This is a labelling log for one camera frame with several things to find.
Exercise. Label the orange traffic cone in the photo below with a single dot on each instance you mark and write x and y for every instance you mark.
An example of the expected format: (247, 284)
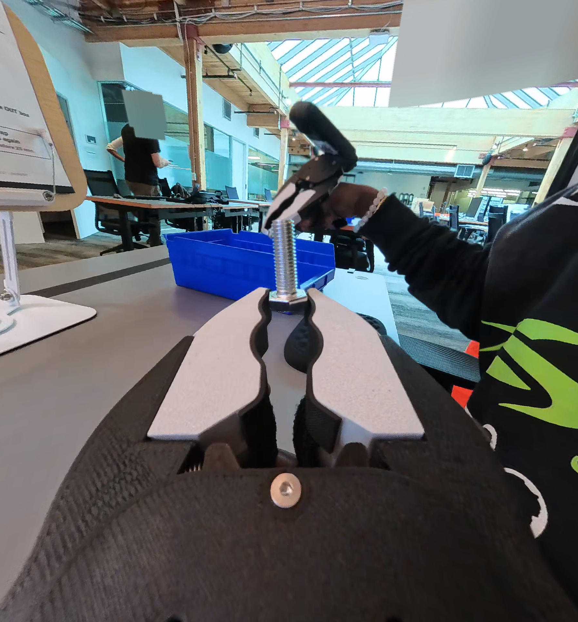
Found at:
(461, 396)

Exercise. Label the row of black office chairs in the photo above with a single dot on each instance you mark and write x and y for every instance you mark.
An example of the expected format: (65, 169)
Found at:
(495, 218)

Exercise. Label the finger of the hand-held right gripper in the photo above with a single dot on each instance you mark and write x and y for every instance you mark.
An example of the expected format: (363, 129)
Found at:
(284, 209)
(310, 206)

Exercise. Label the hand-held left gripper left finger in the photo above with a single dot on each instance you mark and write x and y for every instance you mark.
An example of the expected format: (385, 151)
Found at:
(211, 384)

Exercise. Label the person's right forearm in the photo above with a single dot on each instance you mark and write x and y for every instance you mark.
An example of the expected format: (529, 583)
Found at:
(429, 262)

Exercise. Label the black mesh chair armrest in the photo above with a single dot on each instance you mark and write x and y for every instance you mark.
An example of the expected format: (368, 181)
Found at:
(439, 357)

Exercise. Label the blue plastic bin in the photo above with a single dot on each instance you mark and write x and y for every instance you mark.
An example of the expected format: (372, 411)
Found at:
(221, 262)

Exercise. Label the wood-edged instruction board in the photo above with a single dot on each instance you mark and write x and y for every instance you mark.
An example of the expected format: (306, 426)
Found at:
(21, 97)

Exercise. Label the person's right hand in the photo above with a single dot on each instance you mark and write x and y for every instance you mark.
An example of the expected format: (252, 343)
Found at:
(352, 204)

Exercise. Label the black mesh office chair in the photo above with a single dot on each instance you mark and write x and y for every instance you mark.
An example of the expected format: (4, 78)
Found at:
(99, 184)

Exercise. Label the black honeycomb cushion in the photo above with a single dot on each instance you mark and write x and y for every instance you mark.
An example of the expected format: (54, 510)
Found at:
(298, 345)

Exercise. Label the large steel bolt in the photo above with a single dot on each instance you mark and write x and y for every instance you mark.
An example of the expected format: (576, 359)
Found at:
(285, 262)

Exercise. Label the wooden top desk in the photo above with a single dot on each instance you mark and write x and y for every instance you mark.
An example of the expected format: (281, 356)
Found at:
(148, 201)

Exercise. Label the black backpack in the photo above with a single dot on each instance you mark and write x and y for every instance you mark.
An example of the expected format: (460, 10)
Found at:
(179, 190)

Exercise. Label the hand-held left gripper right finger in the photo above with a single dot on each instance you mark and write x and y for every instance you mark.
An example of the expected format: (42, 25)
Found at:
(366, 388)

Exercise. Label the black hoodie with green print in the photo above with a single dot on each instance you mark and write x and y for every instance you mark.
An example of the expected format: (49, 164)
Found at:
(536, 291)

